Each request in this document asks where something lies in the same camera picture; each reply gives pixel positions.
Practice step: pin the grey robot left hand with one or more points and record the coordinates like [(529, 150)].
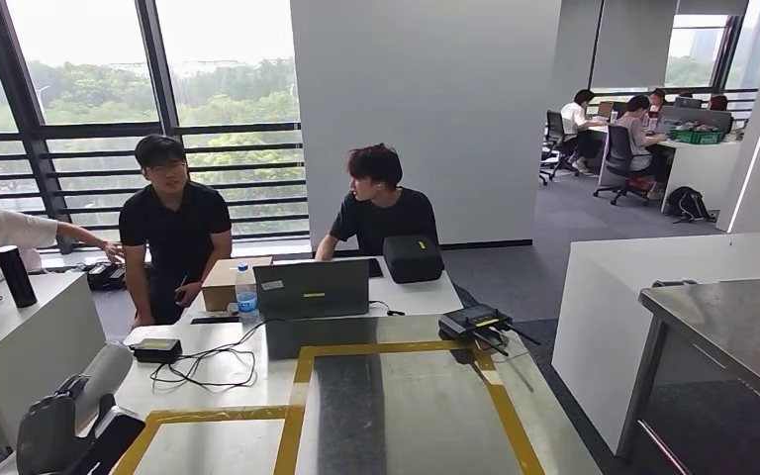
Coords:
[(46, 436)]

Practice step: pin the steel workbench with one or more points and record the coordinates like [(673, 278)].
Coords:
[(734, 334), (419, 426)]

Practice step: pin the white desk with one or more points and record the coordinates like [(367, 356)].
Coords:
[(701, 170), (419, 295), (39, 341)]

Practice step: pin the black flat device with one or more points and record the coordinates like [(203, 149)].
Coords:
[(157, 351)]

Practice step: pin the black thermos bottle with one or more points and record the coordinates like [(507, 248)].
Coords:
[(16, 278)]

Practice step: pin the person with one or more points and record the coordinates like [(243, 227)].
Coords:
[(636, 134), (718, 103), (6, 233), (380, 219), (173, 229), (657, 99), (575, 124)]

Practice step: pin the cardboard box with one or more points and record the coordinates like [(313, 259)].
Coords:
[(219, 288)]

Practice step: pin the yellow tape rectangle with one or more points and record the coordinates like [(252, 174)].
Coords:
[(288, 439)]

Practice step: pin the clear water bottle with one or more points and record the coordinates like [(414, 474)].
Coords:
[(247, 298)]

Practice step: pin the grey laptop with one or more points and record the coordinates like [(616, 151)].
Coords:
[(311, 292)]

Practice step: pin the black hard case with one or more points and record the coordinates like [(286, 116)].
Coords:
[(413, 261)]

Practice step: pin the black antenna device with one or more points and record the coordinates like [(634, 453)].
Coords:
[(468, 321)]

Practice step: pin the white block table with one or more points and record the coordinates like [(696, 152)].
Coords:
[(603, 314)]

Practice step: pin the black office chair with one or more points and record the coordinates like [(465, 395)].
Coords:
[(556, 141), (619, 160)]

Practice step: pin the black backpack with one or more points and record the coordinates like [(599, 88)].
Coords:
[(685, 204)]

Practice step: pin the green plastic crate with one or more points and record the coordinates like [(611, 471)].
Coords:
[(696, 137)]

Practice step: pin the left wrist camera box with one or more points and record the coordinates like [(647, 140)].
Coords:
[(108, 439)]

